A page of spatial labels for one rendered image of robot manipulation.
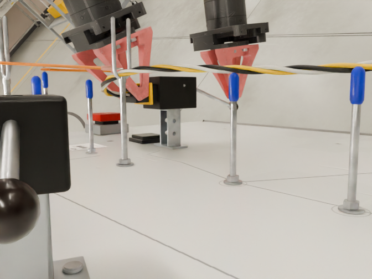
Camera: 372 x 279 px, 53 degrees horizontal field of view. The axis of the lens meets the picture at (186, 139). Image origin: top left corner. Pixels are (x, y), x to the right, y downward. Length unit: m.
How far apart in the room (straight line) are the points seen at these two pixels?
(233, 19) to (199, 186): 0.29
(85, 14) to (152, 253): 0.30
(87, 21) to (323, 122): 1.59
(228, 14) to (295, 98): 1.59
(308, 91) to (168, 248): 1.94
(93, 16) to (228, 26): 0.19
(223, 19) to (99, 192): 0.32
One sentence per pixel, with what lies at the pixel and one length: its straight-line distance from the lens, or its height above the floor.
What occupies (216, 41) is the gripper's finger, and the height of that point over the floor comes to 1.13.
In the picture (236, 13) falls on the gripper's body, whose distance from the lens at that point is 0.53.
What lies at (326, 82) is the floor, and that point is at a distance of 2.08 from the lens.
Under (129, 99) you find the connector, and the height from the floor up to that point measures 1.19.
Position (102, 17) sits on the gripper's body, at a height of 1.28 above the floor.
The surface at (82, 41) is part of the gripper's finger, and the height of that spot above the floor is 1.27.
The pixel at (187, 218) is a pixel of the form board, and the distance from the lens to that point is 0.22.
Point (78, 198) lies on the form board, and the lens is 0.27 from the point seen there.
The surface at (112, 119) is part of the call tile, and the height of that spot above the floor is 1.10.
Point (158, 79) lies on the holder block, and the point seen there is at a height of 1.18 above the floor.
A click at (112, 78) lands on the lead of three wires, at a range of 0.38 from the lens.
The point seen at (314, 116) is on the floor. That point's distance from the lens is 1.95.
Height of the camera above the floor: 1.38
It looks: 36 degrees down
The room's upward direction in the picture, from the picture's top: 46 degrees counter-clockwise
